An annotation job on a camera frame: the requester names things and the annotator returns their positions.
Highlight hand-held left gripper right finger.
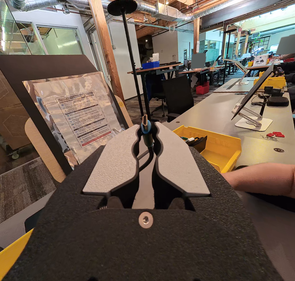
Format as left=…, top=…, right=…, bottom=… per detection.
left=154, top=121, right=210, bottom=202

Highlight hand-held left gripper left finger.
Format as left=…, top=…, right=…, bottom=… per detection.
left=83, top=124, right=142, bottom=201

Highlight black braided hdmi cable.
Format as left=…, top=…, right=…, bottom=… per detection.
left=138, top=114, right=155, bottom=171
left=180, top=136, right=205, bottom=146

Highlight yellow plastic bin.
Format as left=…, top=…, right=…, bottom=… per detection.
left=172, top=125, right=242, bottom=173
left=0, top=228, right=34, bottom=274
left=253, top=71, right=287, bottom=90

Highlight person's right forearm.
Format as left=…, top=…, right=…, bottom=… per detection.
left=222, top=163, right=295, bottom=199

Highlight black bin divider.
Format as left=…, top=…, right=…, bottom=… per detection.
left=195, top=136, right=207, bottom=153

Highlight black office chair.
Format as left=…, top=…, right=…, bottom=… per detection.
left=162, top=74, right=195, bottom=122

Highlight red bag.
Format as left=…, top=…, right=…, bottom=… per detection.
left=196, top=81, right=210, bottom=95

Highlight white tablet stand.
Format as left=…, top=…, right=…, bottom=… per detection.
left=232, top=96, right=273, bottom=132

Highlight laminated instruction sheet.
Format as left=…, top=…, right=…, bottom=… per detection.
left=22, top=72, right=123, bottom=165

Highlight black tablet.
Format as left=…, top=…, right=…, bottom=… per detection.
left=231, top=63, right=275, bottom=121

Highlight wooden top desk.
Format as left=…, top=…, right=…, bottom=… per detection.
left=127, top=63, right=183, bottom=121

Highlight black wrist rest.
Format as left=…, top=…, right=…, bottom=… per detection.
left=267, top=97, right=289, bottom=107

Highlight curved white stand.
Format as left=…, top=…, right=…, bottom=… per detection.
left=221, top=58, right=250, bottom=85

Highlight black desk device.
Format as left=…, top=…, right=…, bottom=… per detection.
left=264, top=86, right=281, bottom=97

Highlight dark sign board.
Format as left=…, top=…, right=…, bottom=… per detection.
left=0, top=55, right=130, bottom=176

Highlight white printed box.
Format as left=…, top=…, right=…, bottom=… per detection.
left=252, top=54, right=269, bottom=67

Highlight black floor lamp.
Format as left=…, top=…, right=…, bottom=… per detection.
left=107, top=0, right=153, bottom=122

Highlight silver ceiling ducts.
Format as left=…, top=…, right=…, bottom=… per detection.
left=7, top=0, right=285, bottom=30

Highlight wooden support post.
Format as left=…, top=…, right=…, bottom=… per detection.
left=84, top=0, right=126, bottom=106

